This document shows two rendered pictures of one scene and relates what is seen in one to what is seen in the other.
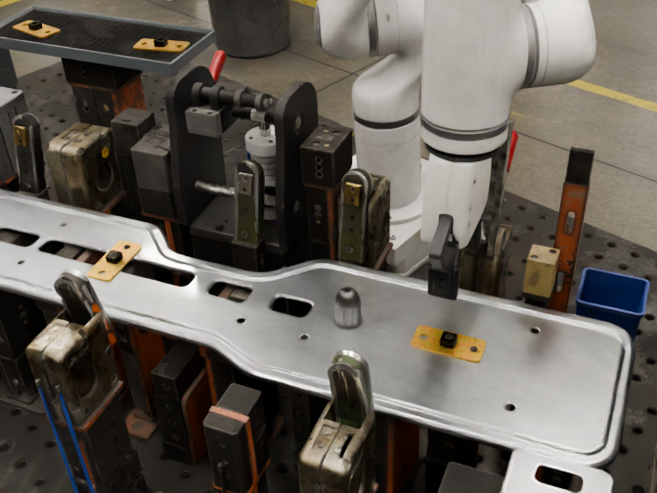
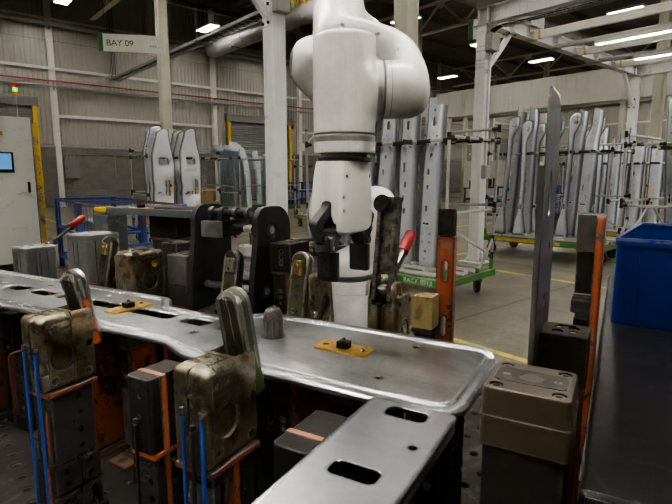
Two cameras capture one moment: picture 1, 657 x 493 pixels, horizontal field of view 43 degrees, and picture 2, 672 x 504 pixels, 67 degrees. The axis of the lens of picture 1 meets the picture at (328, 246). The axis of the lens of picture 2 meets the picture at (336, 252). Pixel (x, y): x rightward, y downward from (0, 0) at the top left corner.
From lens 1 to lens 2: 0.47 m
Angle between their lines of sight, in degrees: 28
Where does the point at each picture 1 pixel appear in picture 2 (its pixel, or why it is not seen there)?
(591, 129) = not seen: hidden behind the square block
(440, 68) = (319, 88)
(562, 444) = (416, 397)
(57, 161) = (120, 262)
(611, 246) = not seen: hidden behind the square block
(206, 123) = (212, 228)
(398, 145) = (358, 295)
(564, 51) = (404, 78)
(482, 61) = (345, 77)
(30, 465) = (28, 477)
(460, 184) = (335, 174)
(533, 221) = not seen: hidden behind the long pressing
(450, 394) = (332, 369)
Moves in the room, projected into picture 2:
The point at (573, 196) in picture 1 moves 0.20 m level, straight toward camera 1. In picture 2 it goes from (444, 247) to (407, 268)
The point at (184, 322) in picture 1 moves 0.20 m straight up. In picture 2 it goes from (152, 330) to (145, 207)
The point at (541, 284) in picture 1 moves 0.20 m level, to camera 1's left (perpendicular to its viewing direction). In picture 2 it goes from (424, 317) to (296, 314)
